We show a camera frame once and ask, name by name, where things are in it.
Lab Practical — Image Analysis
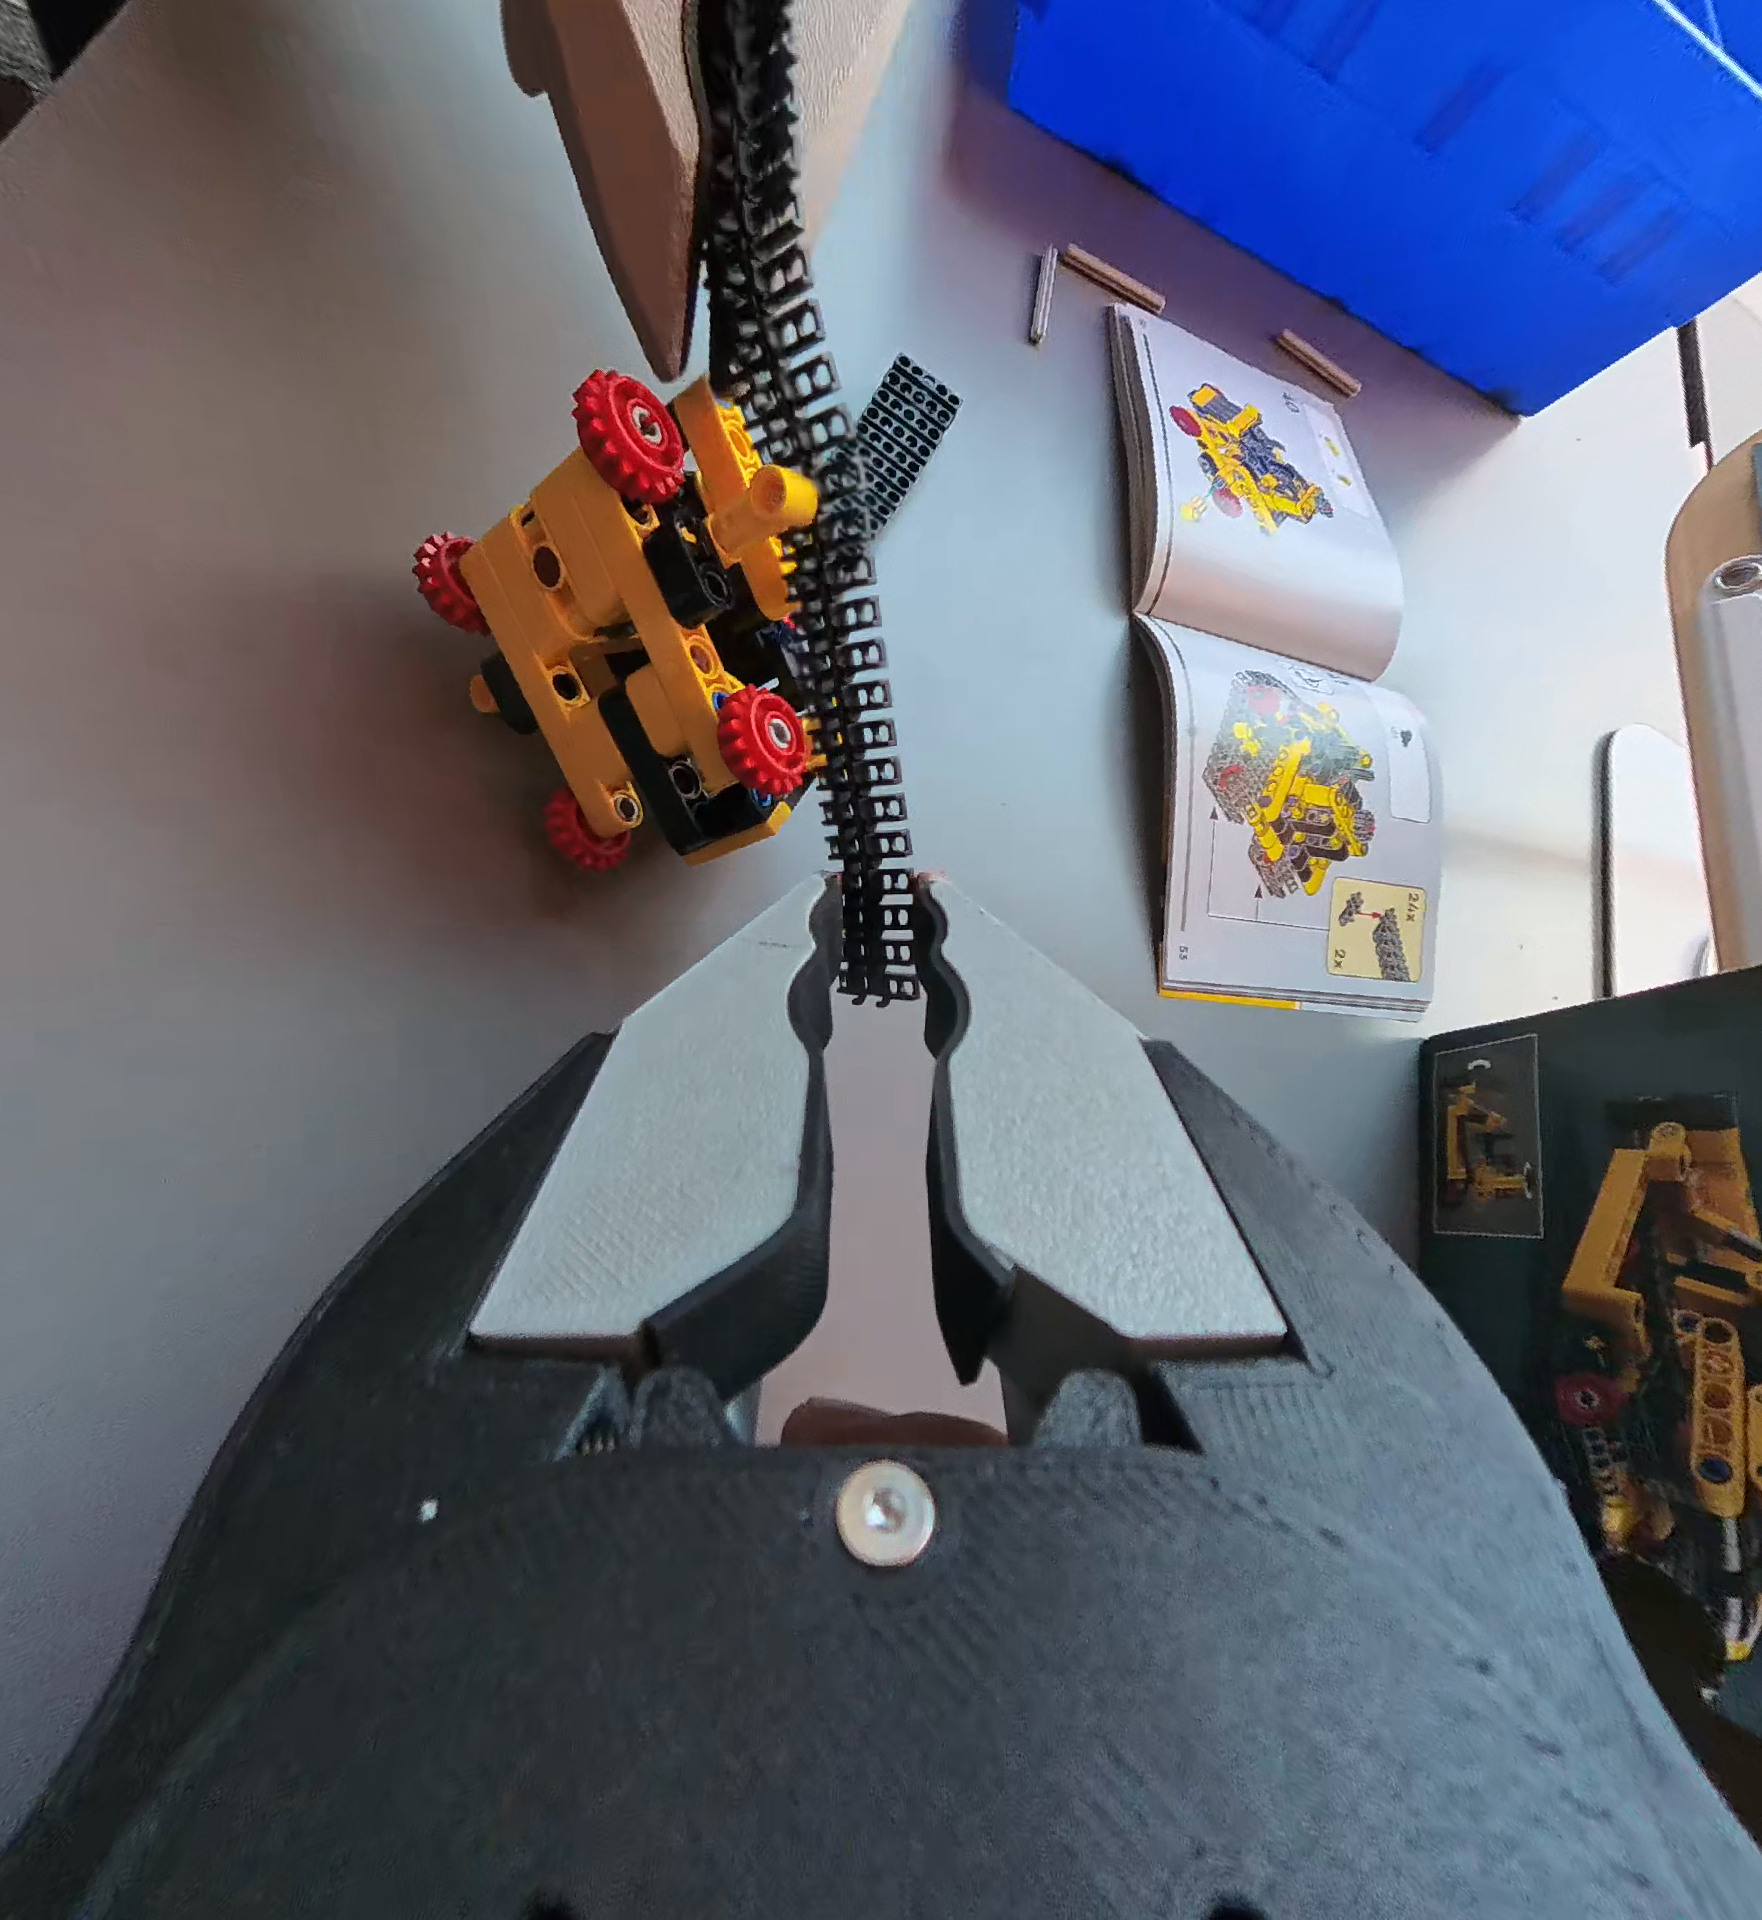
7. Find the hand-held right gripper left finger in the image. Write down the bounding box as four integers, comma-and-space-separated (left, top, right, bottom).
471, 872, 838, 1404

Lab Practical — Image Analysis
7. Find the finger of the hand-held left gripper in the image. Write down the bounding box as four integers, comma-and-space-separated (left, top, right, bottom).
793, 0, 917, 255
499, 0, 713, 378

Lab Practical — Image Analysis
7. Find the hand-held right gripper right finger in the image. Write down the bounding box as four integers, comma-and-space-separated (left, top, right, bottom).
917, 875, 1293, 1391

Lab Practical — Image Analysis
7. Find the black lego track strip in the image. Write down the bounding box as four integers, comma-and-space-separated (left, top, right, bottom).
838, 351, 963, 533
694, 0, 926, 1004

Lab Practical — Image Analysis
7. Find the yellow lego bulldozer model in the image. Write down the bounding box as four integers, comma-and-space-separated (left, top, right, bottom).
413, 365, 828, 875

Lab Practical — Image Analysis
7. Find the black lego set box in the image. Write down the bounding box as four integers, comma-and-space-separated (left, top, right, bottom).
1419, 946, 1762, 1793

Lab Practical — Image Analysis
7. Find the lego instruction booklet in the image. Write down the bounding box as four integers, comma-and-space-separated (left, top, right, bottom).
1104, 306, 1450, 1023

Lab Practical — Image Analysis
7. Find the blue plastic bin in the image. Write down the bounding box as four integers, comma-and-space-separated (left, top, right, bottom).
999, 0, 1762, 417

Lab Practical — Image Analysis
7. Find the white stand base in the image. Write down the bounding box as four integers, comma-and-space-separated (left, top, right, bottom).
1594, 724, 1713, 997

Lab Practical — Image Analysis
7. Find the wooden sheet board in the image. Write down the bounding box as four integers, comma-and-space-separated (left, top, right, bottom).
1665, 427, 1762, 978

